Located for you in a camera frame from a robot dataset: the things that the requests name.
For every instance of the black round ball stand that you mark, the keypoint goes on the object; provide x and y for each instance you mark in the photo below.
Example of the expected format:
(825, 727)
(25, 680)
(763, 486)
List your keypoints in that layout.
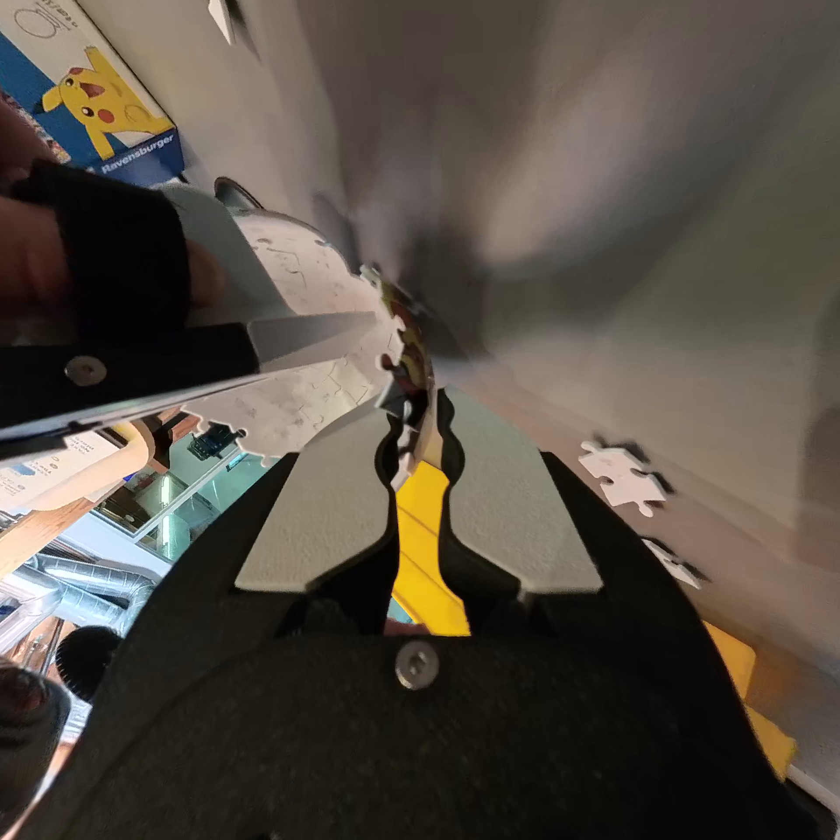
(229, 190)

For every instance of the wooden beam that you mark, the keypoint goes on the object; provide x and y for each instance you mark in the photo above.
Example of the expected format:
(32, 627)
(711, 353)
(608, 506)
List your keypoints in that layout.
(39, 538)

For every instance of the person's right hand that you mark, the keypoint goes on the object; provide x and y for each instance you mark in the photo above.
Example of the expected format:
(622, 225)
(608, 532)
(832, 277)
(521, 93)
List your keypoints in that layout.
(29, 256)

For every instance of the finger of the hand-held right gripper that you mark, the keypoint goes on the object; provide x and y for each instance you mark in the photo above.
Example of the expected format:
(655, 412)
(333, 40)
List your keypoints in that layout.
(302, 341)

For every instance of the white double puzzle piece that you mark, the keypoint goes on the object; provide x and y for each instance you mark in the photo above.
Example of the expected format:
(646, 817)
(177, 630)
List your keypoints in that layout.
(673, 563)
(620, 479)

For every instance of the black round knob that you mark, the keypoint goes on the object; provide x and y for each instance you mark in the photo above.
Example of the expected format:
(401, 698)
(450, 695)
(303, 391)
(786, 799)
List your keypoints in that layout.
(85, 659)

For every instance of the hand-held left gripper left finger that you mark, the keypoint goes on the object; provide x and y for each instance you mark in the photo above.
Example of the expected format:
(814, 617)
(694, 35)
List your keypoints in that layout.
(315, 518)

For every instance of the silver ventilation duct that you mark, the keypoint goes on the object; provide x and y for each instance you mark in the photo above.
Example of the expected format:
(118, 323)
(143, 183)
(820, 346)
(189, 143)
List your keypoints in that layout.
(85, 584)

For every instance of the paper instruction leaflet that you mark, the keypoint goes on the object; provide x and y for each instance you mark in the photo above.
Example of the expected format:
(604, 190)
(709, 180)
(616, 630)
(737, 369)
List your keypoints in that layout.
(223, 19)

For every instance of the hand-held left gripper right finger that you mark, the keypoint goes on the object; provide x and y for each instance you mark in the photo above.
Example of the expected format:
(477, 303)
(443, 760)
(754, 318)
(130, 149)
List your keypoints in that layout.
(518, 518)

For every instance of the yellow board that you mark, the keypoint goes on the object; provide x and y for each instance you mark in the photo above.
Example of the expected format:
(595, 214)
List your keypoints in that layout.
(420, 525)

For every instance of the blue puzzle box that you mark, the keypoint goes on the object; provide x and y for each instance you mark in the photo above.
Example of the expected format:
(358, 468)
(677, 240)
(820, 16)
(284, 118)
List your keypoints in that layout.
(98, 98)

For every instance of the colourful puzzle ball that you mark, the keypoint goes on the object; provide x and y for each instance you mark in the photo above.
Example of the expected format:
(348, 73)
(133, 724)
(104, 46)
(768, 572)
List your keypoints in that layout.
(308, 275)

